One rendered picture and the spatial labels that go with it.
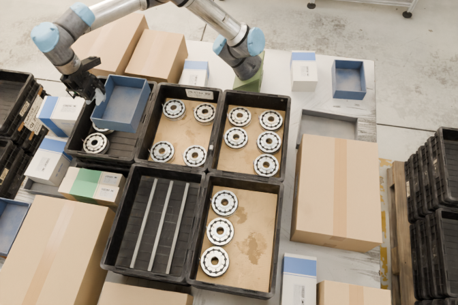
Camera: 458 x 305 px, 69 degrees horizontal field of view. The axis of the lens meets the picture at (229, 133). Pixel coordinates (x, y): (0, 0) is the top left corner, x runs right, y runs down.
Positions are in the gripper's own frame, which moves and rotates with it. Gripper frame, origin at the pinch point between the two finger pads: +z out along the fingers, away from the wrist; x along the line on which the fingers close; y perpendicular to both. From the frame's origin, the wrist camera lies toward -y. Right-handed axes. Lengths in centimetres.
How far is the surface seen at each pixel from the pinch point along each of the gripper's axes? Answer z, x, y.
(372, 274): 53, 107, 35
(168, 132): 30.8, 15.3, -4.7
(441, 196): 75, 143, -11
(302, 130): 49, 74, -24
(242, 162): 34, 51, 3
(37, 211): 20, -21, 41
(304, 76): 41, 71, -50
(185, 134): 31.5, 23.1, -5.1
